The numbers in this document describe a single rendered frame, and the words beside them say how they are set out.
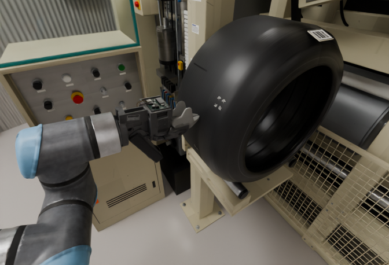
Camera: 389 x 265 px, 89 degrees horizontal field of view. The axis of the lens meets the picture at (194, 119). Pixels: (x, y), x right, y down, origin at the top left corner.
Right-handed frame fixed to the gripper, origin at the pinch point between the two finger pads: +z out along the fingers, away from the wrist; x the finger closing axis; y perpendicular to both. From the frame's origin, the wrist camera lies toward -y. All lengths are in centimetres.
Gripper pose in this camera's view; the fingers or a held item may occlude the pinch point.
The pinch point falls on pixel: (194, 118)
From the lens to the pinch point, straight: 53.8
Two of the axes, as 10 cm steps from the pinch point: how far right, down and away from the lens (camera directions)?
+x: -5.2, -5.1, 6.8
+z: 8.5, -2.2, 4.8
